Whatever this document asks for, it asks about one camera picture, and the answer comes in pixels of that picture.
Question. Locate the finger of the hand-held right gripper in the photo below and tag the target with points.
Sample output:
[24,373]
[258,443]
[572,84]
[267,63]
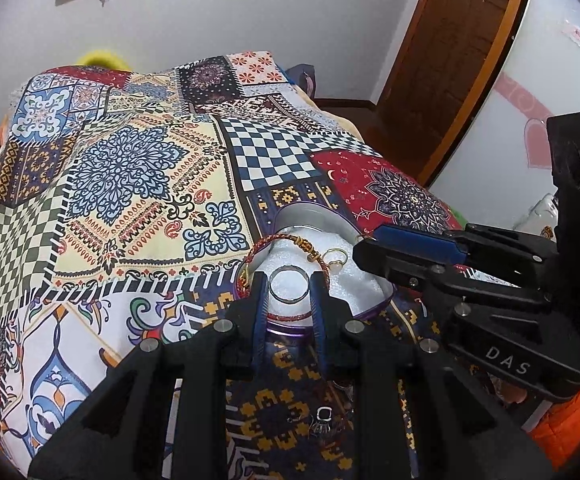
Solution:
[419,240]
[394,265]

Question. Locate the white foam pad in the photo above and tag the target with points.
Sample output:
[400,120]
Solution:
[354,290]

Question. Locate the patchwork printed blanket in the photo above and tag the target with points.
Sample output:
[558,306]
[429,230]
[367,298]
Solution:
[145,185]

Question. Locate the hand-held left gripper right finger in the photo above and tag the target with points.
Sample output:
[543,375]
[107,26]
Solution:
[320,310]

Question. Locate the small silver charm earring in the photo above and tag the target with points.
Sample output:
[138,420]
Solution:
[324,417]

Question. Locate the brown wooden door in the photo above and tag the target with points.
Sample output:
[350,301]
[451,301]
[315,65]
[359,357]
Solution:
[444,35]

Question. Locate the yellow plush item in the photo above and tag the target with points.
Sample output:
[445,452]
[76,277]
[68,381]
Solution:
[105,57]

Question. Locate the clear glass jar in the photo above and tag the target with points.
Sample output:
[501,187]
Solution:
[539,212]

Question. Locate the person's right forearm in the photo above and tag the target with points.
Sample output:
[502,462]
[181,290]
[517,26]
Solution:
[564,425]

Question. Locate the silver round tin lid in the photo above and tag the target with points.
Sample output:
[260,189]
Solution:
[310,220]

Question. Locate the small red wall label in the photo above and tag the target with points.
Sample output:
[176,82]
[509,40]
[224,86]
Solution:
[577,34]

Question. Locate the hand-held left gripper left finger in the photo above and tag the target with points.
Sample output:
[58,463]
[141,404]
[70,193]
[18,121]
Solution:
[261,310]

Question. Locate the dark blue cloth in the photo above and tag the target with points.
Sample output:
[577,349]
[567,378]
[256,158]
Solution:
[305,80]

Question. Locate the pink ribbon wall sticker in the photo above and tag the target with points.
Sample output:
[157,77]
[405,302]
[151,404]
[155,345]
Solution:
[519,92]

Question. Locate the round purple tin box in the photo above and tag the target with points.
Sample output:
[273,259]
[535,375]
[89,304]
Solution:
[369,305]

